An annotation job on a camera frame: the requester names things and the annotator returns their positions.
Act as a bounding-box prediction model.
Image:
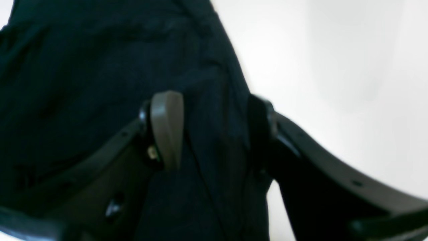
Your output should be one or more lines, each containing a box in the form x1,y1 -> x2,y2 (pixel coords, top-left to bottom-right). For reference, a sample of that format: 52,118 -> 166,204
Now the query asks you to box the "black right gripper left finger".
1,91 -> 184,241

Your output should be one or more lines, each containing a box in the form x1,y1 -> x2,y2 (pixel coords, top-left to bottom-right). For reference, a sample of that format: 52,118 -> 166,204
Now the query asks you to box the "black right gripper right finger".
247,95 -> 428,241

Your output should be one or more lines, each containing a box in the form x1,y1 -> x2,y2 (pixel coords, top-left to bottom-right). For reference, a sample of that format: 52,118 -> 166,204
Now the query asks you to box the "black t-shirt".
0,0 -> 272,241

